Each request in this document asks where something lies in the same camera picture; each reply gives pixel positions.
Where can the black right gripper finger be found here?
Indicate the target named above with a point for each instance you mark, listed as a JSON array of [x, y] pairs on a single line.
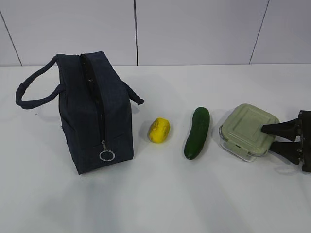
[[288, 150], [287, 130]]

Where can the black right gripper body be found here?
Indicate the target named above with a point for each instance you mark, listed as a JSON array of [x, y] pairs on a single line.
[[303, 148]]

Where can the glass container green lid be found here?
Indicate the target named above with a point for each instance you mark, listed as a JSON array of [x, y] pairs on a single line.
[[241, 134]]

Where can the green cucumber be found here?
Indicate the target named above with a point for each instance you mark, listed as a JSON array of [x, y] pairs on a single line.
[[198, 133]]

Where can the navy blue lunch bag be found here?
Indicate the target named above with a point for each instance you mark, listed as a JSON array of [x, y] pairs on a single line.
[[94, 106]]

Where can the yellow lemon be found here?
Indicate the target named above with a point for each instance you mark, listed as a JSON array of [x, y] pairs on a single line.
[[159, 130]]

